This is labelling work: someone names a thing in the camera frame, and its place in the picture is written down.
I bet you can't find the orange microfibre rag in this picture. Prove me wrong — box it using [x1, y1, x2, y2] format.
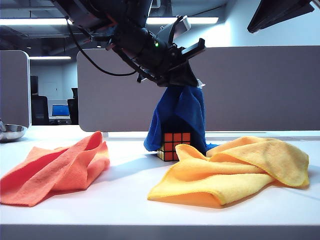
[0, 131, 111, 208]

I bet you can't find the yellow microfibre rag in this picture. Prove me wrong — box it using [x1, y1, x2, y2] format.
[146, 136, 311, 209]

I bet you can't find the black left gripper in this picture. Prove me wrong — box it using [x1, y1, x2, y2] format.
[136, 31, 206, 88]

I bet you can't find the white wrist camera on mount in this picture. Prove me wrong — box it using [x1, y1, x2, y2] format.
[156, 15, 191, 47]

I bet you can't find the long ceiling light strip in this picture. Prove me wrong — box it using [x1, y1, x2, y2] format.
[0, 16, 219, 26]

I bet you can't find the blue microfibre rag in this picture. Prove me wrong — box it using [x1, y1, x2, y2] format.
[143, 84, 218, 157]

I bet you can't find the short ceiling light strip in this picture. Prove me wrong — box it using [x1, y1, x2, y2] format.
[28, 56, 72, 61]

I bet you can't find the stainless steel bowl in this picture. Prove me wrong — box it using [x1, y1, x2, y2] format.
[0, 123, 28, 143]

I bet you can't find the black background screen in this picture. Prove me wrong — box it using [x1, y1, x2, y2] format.
[30, 76, 40, 96]

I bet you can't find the open laptop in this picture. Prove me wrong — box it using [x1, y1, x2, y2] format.
[51, 104, 71, 117]

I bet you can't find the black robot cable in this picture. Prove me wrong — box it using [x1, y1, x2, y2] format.
[65, 16, 138, 77]

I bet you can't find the wide grey desk divider panel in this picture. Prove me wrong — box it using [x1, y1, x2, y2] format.
[76, 45, 320, 133]

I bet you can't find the narrow grey desk divider panel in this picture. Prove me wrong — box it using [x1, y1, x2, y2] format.
[0, 50, 32, 129]

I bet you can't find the Rubik's cube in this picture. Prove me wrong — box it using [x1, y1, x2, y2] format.
[156, 131, 192, 162]

